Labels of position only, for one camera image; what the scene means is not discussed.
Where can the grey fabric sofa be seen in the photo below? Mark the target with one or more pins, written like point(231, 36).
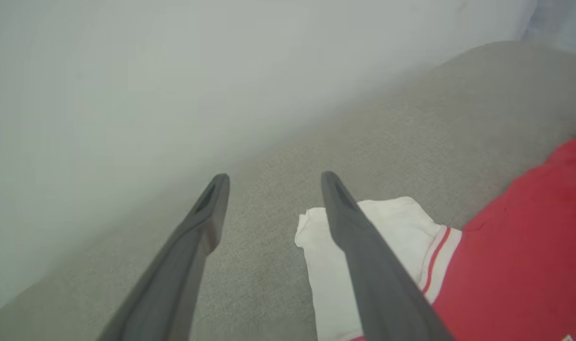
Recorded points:
point(411, 123)

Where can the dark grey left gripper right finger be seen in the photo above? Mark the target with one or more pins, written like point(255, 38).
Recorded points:
point(377, 274)

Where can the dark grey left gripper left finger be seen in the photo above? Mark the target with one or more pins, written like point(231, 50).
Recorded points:
point(174, 279)

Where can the red white Bulls jersey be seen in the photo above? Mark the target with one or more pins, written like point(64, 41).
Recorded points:
point(505, 255)

